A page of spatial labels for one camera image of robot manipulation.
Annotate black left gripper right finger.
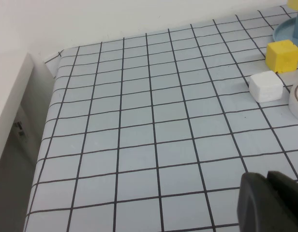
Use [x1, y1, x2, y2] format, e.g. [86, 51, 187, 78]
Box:
[267, 170, 298, 232]

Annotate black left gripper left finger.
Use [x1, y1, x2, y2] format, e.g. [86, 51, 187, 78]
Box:
[237, 172, 280, 232]

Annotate blue cup stand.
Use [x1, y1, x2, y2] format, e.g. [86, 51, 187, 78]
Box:
[272, 9, 298, 61]

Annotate white furniture panel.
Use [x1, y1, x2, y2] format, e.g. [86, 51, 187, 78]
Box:
[0, 52, 36, 174]

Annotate yellow foam cube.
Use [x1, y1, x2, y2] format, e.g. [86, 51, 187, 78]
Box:
[265, 39, 298, 73]

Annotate white tape roll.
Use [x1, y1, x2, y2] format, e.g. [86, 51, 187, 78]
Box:
[288, 78, 298, 123]

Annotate grid-patterned light blue tablecloth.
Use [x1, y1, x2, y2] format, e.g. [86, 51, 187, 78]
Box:
[23, 3, 298, 232]

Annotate white foam cube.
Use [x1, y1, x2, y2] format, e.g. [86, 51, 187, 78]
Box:
[249, 71, 284, 103]

